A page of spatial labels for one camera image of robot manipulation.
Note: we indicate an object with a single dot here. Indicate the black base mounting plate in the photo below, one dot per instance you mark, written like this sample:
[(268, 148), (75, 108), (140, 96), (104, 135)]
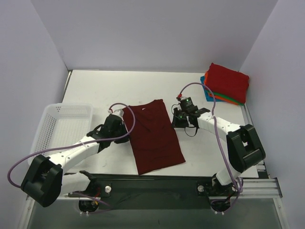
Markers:
[(131, 192)]

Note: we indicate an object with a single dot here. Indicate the folded blue t-shirt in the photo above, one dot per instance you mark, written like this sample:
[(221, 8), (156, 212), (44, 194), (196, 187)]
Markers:
[(208, 97)]

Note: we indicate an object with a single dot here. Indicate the folded green t-shirt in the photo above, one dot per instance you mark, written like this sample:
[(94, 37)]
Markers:
[(222, 95)]

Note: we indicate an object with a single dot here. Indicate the dark maroon t-shirt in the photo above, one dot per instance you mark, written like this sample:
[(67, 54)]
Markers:
[(154, 142)]

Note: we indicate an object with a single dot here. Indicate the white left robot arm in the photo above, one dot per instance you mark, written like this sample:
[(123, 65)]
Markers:
[(47, 178)]

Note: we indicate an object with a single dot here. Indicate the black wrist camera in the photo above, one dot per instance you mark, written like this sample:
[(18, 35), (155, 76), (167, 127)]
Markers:
[(187, 105), (114, 123)]

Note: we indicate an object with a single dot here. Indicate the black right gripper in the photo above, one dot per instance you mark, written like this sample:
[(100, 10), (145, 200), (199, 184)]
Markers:
[(177, 118)]

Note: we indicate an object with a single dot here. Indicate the white plastic basket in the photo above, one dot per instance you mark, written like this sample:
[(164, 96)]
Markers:
[(62, 124)]

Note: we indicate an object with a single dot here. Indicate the folded orange t-shirt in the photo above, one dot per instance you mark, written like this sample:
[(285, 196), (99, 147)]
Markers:
[(220, 95)]

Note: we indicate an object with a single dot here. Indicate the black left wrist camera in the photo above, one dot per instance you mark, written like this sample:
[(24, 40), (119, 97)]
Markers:
[(114, 123)]

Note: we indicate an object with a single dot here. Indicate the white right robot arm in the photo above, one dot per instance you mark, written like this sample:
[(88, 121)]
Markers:
[(240, 145)]

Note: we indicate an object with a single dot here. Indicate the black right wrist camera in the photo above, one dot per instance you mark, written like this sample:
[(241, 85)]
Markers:
[(187, 105)]

